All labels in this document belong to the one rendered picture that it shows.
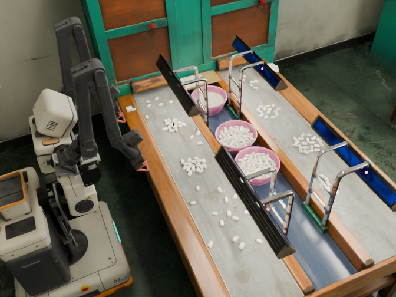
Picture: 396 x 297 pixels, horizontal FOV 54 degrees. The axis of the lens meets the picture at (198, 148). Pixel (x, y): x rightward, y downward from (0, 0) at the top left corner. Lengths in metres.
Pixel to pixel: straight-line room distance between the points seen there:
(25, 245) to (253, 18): 2.15
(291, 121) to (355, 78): 2.01
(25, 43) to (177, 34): 1.28
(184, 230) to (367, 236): 0.91
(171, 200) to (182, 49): 1.22
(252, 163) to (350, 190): 0.56
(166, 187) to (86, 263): 0.75
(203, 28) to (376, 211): 1.65
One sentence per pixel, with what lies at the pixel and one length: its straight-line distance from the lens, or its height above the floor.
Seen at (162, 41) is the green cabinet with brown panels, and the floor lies 1.10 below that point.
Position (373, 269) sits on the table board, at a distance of 2.05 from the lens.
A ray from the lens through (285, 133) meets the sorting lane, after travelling 2.55.
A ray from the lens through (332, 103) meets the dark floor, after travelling 4.12.
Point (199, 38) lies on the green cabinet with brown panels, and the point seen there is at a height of 1.06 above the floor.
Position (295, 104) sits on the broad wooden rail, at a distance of 2.76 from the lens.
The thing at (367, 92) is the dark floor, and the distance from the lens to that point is 4.37.
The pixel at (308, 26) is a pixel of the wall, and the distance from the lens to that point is 4.53.
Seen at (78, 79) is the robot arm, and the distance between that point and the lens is 1.60.
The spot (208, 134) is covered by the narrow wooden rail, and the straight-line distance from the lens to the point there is 2.48.
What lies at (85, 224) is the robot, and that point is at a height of 0.28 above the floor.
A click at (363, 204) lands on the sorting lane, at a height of 0.74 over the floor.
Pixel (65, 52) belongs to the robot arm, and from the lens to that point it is 2.03.
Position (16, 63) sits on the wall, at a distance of 3.53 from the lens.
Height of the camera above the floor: 2.42
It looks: 44 degrees down
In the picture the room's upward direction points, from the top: 4 degrees counter-clockwise
